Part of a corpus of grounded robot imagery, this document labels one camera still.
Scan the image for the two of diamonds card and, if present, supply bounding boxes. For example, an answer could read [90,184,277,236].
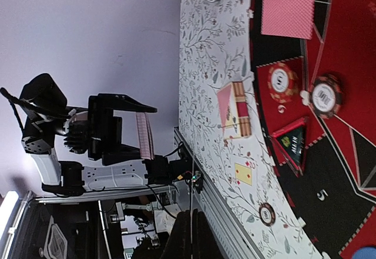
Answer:
[234,161,256,186]

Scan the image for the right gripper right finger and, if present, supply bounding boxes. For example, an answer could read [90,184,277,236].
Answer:
[192,210,223,259]

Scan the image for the front aluminium rail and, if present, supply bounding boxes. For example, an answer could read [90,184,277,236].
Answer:
[174,127,264,258]

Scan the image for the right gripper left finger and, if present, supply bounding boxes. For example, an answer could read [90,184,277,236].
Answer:
[160,210,192,259]

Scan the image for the round red black poker mat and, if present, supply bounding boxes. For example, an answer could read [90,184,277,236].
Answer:
[250,0,375,258]

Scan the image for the dealt red backed card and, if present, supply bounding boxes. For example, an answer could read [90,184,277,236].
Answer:
[261,0,314,39]

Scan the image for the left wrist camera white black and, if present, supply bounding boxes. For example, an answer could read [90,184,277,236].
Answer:
[63,109,89,154]

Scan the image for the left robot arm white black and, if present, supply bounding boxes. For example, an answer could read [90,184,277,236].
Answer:
[1,73,157,197]

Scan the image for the blue small blind button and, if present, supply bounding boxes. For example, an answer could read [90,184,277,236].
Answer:
[351,246,376,259]

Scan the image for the red chips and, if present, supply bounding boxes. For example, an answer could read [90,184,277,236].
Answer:
[267,62,298,103]

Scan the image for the red backed card deck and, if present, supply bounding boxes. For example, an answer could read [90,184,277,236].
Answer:
[136,112,155,160]

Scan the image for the black chips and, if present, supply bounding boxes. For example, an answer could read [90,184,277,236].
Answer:
[309,73,344,119]

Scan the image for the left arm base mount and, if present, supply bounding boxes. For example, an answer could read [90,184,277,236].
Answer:
[142,156,204,194]

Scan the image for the triangular all in marker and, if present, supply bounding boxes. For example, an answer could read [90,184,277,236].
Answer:
[270,116,308,177]

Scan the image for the black brown chip stack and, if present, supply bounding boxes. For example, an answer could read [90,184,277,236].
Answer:
[258,203,276,227]

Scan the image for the card box with ace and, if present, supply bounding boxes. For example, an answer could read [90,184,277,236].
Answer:
[217,81,251,140]

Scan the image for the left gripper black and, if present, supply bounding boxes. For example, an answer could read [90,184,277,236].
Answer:
[88,93,157,166]

